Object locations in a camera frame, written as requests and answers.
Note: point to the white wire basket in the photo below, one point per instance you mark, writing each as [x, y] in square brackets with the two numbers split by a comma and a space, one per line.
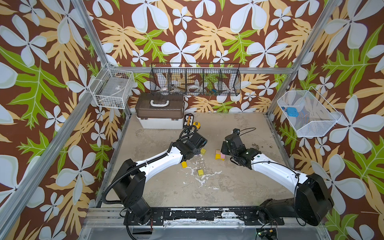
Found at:
[112, 87]
[316, 115]

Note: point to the brown lid white toolbox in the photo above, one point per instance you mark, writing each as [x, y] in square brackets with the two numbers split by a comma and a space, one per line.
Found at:
[156, 111]

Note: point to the yellow wooden block left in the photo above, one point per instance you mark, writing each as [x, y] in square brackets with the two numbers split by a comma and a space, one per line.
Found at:
[184, 164]

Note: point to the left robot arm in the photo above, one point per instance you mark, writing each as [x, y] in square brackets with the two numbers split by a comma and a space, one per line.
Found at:
[127, 187]

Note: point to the aluminium corner frame post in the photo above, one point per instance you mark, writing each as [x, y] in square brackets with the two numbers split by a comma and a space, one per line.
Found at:
[307, 46]

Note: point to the black wire wall basket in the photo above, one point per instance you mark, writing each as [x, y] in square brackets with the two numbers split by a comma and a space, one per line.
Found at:
[208, 79]

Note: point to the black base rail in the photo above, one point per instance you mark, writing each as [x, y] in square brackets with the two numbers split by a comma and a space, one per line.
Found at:
[249, 216]

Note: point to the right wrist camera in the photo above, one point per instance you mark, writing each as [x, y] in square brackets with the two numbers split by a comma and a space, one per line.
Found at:
[236, 131]

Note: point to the yellow tape measure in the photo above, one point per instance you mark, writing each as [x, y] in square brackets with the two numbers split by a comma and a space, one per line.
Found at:
[197, 125]

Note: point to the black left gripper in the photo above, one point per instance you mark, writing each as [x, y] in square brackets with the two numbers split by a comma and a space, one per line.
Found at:
[198, 151]

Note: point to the yellow rectangular wooden block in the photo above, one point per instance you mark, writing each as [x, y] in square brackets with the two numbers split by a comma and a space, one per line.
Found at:
[217, 156]

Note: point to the white wire basket left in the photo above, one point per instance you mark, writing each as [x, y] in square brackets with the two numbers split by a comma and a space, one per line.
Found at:
[112, 87]

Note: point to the blue object in basket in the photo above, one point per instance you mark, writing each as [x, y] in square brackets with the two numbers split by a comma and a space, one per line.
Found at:
[292, 112]

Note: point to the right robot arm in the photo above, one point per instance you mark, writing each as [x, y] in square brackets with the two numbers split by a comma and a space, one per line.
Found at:
[311, 201]

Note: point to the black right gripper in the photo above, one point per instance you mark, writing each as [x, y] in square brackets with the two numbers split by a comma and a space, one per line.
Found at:
[229, 145]

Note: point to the black charging board yellow connectors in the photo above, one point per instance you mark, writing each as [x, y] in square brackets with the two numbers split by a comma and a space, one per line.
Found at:
[188, 120]

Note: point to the white wire basket right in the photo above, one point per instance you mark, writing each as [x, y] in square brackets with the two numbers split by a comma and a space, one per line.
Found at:
[316, 115]

